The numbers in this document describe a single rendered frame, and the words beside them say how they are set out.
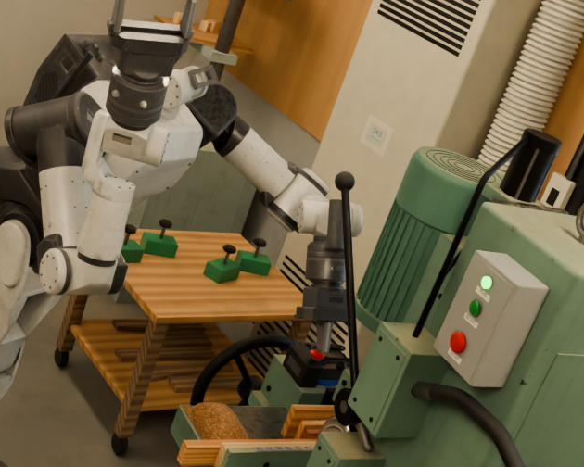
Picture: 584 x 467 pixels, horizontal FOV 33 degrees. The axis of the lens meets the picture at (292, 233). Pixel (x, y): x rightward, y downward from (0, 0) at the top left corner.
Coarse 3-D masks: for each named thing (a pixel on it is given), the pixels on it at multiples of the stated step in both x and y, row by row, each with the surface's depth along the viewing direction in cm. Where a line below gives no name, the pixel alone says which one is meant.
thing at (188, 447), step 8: (184, 440) 168; (192, 440) 169; (200, 440) 170; (208, 440) 171; (216, 440) 172; (224, 440) 172; (232, 440) 173; (240, 440) 174; (248, 440) 175; (256, 440) 176; (264, 440) 176; (272, 440) 177; (280, 440) 178; (288, 440) 179; (296, 440) 180; (304, 440) 181; (312, 440) 182; (184, 448) 168; (192, 448) 168; (200, 448) 168; (208, 448) 169; (216, 448) 170; (184, 456) 168; (192, 456) 168; (200, 456) 169; (208, 456) 170; (216, 456) 171; (184, 464) 169; (192, 464) 169; (200, 464) 170; (208, 464) 171
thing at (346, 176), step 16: (336, 176) 169; (352, 176) 169; (352, 256) 167; (352, 272) 166; (352, 288) 165; (352, 304) 164; (352, 320) 164; (352, 336) 163; (352, 352) 162; (352, 368) 162; (352, 384) 161; (336, 400) 161; (336, 416) 161; (352, 416) 158; (368, 432) 158; (368, 448) 156
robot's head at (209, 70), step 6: (210, 66) 193; (192, 72) 187; (198, 72) 189; (204, 72) 193; (210, 72) 193; (192, 78) 187; (210, 78) 193; (216, 78) 194; (192, 84) 187; (198, 84) 187; (204, 84) 189; (210, 84) 194
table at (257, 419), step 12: (252, 396) 204; (264, 396) 204; (180, 408) 185; (240, 408) 191; (252, 408) 193; (264, 408) 194; (276, 408) 196; (180, 420) 184; (240, 420) 187; (252, 420) 189; (264, 420) 190; (276, 420) 192; (180, 432) 183; (192, 432) 179; (252, 432) 185; (264, 432) 186; (276, 432) 188; (180, 444) 183
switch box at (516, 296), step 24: (480, 264) 135; (504, 264) 135; (504, 288) 131; (528, 288) 130; (456, 312) 138; (504, 312) 131; (528, 312) 132; (480, 336) 134; (504, 336) 132; (480, 360) 133; (504, 360) 135; (480, 384) 135
